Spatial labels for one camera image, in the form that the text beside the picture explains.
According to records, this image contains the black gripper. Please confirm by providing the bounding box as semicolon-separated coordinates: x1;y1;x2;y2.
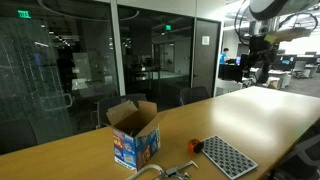
247;34;280;76

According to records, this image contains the colourful printed cardboard box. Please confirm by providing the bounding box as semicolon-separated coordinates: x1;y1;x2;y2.
105;99;168;173

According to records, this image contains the person in blue shirt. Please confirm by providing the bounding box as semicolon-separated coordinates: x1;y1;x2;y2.
218;47;232;80

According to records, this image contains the dark grey door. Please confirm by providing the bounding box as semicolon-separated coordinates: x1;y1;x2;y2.
191;18;222;98

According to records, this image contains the black white checkerboard sheet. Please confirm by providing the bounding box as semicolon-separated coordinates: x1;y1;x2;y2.
200;134;260;180

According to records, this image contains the grey mesh office chair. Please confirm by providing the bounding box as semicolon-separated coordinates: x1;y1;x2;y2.
266;132;320;180

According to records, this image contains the orange black tape measure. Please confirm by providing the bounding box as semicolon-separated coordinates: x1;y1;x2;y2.
187;138;205;154

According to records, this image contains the wrist camera with yellow tape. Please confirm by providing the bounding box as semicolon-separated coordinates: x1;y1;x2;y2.
264;27;313;45

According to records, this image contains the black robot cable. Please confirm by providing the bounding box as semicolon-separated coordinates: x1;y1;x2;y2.
277;12;320;32
233;0;252;47

